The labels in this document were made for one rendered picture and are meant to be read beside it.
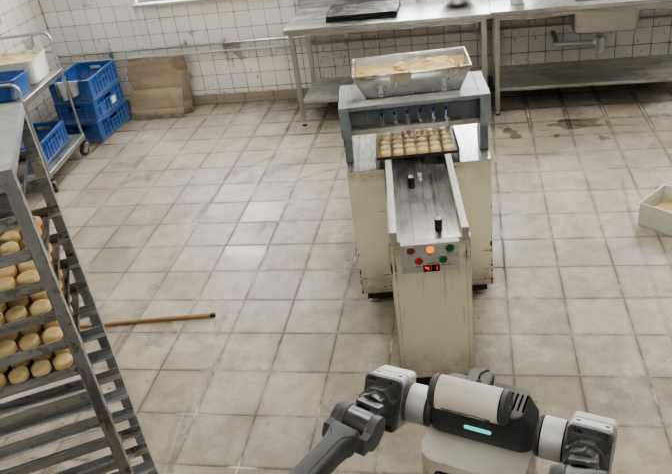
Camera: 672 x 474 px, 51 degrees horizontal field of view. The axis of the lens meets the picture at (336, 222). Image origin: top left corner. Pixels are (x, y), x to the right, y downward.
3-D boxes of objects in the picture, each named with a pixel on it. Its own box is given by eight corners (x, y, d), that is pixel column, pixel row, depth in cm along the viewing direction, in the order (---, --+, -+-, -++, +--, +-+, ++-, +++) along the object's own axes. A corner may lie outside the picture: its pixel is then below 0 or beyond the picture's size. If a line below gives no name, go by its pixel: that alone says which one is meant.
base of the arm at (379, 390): (397, 431, 160) (403, 380, 159) (383, 442, 153) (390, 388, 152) (362, 422, 164) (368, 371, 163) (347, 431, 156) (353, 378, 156)
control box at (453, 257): (402, 269, 297) (399, 241, 290) (459, 264, 295) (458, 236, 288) (402, 274, 294) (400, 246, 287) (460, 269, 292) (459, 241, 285)
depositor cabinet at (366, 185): (364, 197, 503) (350, 85, 461) (464, 188, 497) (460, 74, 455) (363, 306, 393) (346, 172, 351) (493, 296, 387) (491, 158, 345)
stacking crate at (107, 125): (96, 119, 719) (90, 100, 708) (131, 117, 709) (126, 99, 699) (66, 144, 669) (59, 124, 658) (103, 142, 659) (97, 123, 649)
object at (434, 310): (397, 303, 392) (382, 158, 348) (459, 298, 389) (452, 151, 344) (402, 393, 332) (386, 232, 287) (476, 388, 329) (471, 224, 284)
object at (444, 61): (356, 73, 356) (354, 61, 353) (463, 62, 351) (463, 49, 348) (355, 92, 333) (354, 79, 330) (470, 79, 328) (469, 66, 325)
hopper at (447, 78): (355, 85, 360) (352, 58, 353) (465, 73, 355) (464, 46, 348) (354, 105, 335) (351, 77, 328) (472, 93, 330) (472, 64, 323)
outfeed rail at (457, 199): (425, 77, 457) (424, 67, 453) (430, 77, 457) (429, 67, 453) (462, 241, 284) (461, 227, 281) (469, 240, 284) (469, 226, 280)
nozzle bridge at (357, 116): (347, 145, 380) (339, 85, 363) (482, 132, 373) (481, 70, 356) (345, 172, 351) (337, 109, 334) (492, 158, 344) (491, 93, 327)
